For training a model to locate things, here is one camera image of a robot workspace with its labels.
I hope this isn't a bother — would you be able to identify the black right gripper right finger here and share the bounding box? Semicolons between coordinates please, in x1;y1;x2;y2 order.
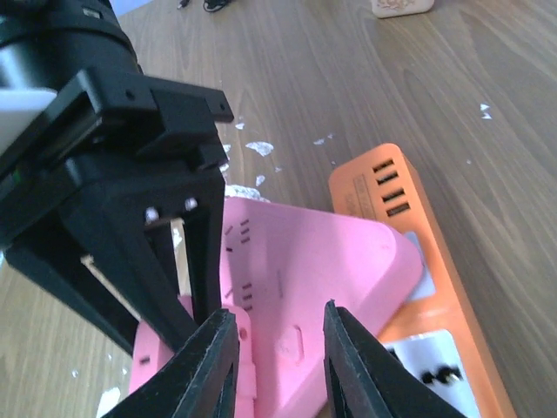
323;300;462;418

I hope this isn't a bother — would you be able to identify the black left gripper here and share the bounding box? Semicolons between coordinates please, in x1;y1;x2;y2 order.
1;1;233;352

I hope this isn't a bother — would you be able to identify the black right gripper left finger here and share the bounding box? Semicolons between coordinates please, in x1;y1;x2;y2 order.
106;308;239;418

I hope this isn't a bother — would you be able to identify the orange power strip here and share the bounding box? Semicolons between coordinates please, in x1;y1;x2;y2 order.
329;144;516;417

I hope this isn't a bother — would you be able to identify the pink triangular plug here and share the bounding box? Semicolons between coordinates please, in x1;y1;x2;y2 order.
220;197;423;417

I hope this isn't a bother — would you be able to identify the wooden round-cornered block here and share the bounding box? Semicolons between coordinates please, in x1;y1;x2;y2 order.
371;0;435;19

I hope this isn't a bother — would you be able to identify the pink square adapter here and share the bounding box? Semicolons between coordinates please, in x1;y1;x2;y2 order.
124;305;257;417

